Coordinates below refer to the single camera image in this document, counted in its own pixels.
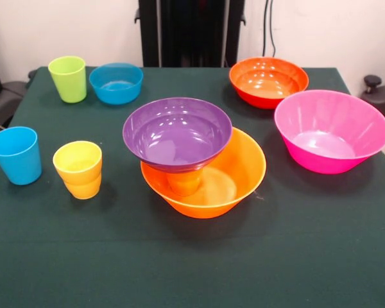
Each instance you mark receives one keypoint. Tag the black chair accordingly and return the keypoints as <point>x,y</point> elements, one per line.
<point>6,96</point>

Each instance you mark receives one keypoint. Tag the black knobbed equipment stand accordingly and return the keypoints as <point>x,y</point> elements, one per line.
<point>375,96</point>

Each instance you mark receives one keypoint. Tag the lime green plastic cup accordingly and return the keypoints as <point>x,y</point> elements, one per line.
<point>69,86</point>

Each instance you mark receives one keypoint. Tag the yellow plastic cup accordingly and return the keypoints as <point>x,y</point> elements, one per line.
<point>80,183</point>

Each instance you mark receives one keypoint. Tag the blue plastic cup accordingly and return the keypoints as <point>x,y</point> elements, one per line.
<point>16,163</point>

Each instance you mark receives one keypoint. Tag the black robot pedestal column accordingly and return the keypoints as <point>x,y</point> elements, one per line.
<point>192,32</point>

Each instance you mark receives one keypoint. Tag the blue plastic bowl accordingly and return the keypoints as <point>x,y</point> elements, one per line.
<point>115,93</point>

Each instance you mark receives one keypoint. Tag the dark green table cloth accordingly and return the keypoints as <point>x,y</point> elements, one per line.
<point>83,256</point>

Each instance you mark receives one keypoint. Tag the orange plastic cup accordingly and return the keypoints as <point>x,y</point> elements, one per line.
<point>184,186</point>

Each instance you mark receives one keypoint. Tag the large pink plastic bowl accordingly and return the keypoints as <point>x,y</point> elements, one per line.
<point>324,160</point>

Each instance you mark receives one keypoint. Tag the purple plastic bowl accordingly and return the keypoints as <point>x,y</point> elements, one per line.
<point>176,138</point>

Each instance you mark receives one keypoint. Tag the red-orange plastic bowl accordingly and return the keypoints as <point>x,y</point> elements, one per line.
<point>269,72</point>

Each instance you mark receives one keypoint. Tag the large orange plastic bowl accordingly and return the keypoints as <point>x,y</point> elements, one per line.
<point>244,173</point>

